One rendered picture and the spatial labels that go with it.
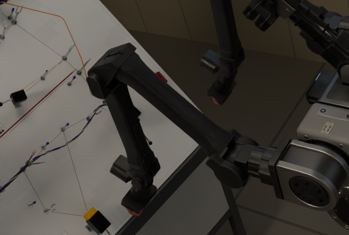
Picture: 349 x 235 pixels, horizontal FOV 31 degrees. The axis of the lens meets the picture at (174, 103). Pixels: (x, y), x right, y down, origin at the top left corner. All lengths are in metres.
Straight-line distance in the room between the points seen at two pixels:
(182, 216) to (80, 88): 0.65
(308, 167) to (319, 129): 0.09
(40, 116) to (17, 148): 0.14
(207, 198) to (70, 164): 0.65
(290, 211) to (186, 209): 0.83
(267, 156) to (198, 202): 1.18
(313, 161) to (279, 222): 1.83
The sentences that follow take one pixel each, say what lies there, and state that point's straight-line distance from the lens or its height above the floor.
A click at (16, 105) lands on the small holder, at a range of 2.20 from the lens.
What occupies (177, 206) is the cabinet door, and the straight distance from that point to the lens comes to 2.45.
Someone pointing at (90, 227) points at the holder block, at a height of 0.93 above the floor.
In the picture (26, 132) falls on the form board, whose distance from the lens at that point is 2.18.
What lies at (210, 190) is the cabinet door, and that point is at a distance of 2.58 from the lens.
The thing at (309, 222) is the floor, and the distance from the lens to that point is 3.14.
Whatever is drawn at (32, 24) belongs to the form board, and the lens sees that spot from 2.31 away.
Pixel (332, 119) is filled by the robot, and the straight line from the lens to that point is 1.39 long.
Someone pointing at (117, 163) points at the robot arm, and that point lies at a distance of 1.82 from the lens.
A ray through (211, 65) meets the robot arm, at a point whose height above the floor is 1.24.
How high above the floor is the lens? 2.49
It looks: 39 degrees down
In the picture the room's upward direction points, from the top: 21 degrees counter-clockwise
